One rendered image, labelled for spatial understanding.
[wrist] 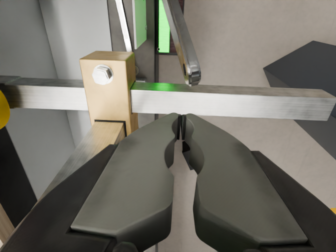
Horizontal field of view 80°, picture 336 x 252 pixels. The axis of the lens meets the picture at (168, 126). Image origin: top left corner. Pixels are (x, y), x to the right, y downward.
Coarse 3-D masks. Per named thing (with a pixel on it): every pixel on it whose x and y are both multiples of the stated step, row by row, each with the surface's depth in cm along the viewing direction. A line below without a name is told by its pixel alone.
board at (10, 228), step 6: (0, 204) 32; (0, 210) 32; (0, 216) 32; (6, 216) 34; (0, 222) 32; (6, 222) 34; (0, 228) 32; (6, 228) 34; (12, 228) 35; (0, 234) 32; (6, 234) 34; (0, 240) 33; (0, 246) 34
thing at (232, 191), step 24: (192, 120) 11; (192, 144) 9; (216, 144) 9; (240, 144) 9; (216, 168) 7; (240, 168) 8; (216, 192) 6; (240, 192) 7; (264, 192) 7; (216, 216) 6; (240, 216) 6; (264, 216) 6; (288, 216) 6; (216, 240) 6; (240, 240) 6; (264, 240) 5; (288, 240) 5
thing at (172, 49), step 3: (180, 0) 32; (180, 3) 32; (180, 6) 32; (171, 36) 35; (171, 39) 35; (171, 42) 35; (171, 45) 36; (174, 45) 35; (171, 48) 36; (174, 48) 36; (171, 51) 36; (174, 51) 36
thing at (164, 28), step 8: (160, 0) 32; (160, 8) 33; (160, 16) 33; (160, 24) 34; (160, 32) 35; (168, 32) 34; (160, 40) 35; (168, 40) 35; (160, 48) 36; (168, 48) 36
